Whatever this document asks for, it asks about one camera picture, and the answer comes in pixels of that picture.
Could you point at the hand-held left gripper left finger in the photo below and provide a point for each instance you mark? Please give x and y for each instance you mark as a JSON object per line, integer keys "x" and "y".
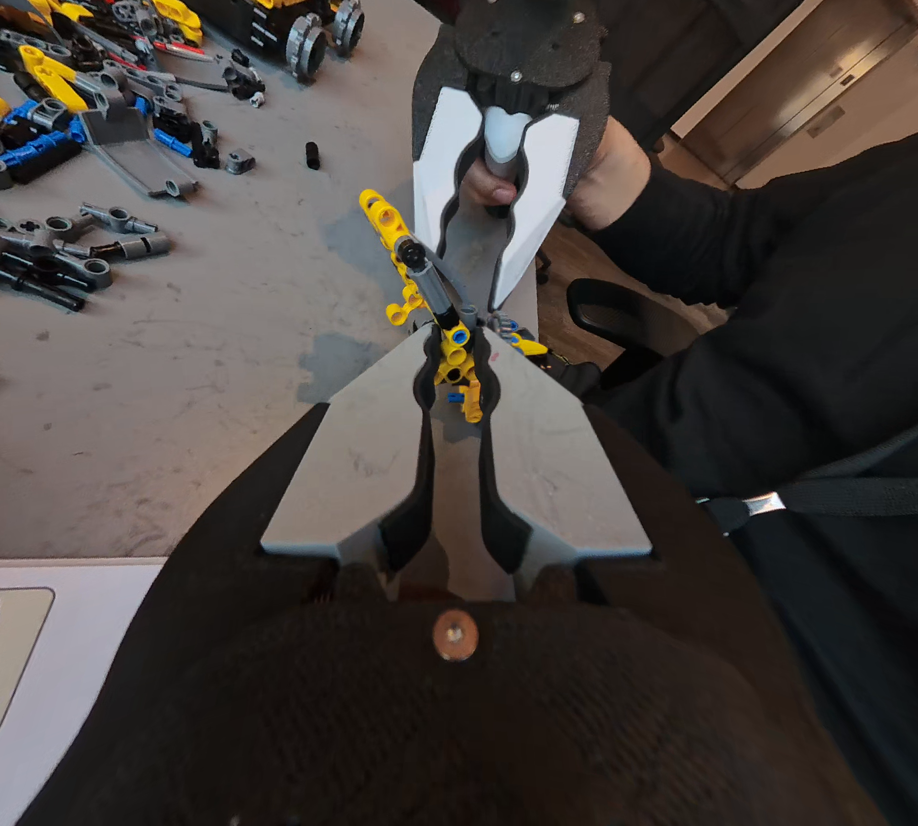
{"x": 358, "y": 467}

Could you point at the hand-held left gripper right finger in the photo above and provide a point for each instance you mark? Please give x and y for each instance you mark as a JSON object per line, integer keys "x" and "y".
{"x": 559, "y": 474}

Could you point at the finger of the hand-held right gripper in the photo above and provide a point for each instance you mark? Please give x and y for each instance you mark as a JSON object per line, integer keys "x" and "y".
{"x": 549, "y": 173}
{"x": 441, "y": 152}

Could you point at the yellow brick arm with piston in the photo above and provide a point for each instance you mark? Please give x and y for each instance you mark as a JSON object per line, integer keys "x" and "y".
{"x": 452, "y": 345}

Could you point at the person's right forearm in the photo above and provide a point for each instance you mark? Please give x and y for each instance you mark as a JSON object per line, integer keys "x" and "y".
{"x": 753, "y": 245}

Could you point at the person's right hand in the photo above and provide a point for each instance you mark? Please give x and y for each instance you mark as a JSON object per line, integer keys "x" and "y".
{"x": 609, "y": 181}

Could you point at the small black cylinder brick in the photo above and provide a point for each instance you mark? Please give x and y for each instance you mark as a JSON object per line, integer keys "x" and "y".
{"x": 313, "y": 155}

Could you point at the black office chair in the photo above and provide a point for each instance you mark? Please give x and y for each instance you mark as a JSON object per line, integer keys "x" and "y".
{"x": 617, "y": 317}

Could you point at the small grey connector brick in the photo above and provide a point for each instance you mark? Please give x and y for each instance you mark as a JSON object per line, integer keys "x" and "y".
{"x": 240, "y": 161}

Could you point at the grey curved panel brick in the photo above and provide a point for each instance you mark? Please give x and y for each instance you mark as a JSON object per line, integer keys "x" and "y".
{"x": 136, "y": 152}

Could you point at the white instruction booklet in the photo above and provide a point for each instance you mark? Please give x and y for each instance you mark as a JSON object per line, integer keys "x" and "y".
{"x": 93, "y": 625}

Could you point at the pile of loose building bricks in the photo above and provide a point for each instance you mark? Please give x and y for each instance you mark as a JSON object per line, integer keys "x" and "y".
{"x": 57, "y": 123}

